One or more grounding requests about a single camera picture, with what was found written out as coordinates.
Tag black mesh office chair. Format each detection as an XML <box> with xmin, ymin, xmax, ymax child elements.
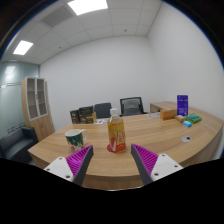
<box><xmin>119</xmin><ymin>96</ymin><xmax>145</xmax><ymax>117</ymax></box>

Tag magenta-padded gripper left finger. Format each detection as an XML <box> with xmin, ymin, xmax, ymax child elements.
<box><xmin>43</xmin><ymin>144</ymin><xmax>95</xmax><ymax>187</ymax></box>

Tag black leather sofa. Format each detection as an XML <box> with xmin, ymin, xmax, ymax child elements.
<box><xmin>0</xmin><ymin>125</ymin><xmax>39</xmax><ymax>164</ymax></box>

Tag large rectangular ceiling light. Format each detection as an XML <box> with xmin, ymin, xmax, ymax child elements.
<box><xmin>67</xmin><ymin>0</ymin><xmax>109</xmax><ymax>16</ymax></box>

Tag wooden shelf cabinet glass doors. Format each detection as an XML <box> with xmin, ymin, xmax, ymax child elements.
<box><xmin>21</xmin><ymin>76</ymin><xmax>55</xmax><ymax>142</ymax></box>

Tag green flat packet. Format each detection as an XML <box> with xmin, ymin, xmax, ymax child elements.
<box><xmin>184</xmin><ymin>113</ymin><xmax>203</xmax><ymax>125</ymax></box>

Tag green and white printed mug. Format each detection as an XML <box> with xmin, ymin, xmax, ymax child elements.
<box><xmin>64</xmin><ymin>128</ymin><xmax>89</xmax><ymax>152</ymax></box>

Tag light wooden box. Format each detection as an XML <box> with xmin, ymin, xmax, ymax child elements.
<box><xmin>159</xmin><ymin>108</ymin><xmax>177</xmax><ymax>121</ymax></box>

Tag dark upholstered office chair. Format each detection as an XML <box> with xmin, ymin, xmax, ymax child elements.
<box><xmin>93</xmin><ymin>102</ymin><xmax>113</xmax><ymax>119</ymax></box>

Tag small rectangular ceiling light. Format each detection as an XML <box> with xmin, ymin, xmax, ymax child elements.
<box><xmin>12</xmin><ymin>39</ymin><xmax>34</xmax><ymax>56</ymax></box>

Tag purple standing card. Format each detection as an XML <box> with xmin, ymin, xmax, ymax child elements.
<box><xmin>176</xmin><ymin>94</ymin><xmax>189</xmax><ymax>117</ymax></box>

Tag round silver cable grommet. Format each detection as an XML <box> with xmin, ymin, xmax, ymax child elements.
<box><xmin>180</xmin><ymin>134</ymin><xmax>193</xmax><ymax>143</ymax></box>

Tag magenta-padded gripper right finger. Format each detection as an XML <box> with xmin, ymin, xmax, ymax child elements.
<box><xmin>130</xmin><ymin>143</ymin><xmax>184</xmax><ymax>186</ymax></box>

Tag white printed leaflet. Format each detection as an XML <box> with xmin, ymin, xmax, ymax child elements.
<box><xmin>93</xmin><ymin>118</ymin><xmax>109</xmax><ymax>125</ymax></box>

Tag grey ceiling air vent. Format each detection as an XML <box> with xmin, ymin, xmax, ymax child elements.
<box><xmin>40</xmin><ymin>4</ymin><xmax>74</xmax><ymax>28</ymax></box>

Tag small dark printed box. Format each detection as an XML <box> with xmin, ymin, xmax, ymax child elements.
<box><xmin>69</xmin><ymin>109</ymin><xmax>81</xmax><ymax>125</ymax></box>

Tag orange drink bottle white cap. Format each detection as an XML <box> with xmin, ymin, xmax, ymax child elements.
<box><xmin>106</xmin><ymin>107</ymin><xmax>127</xmax><ymax>154</ymax></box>

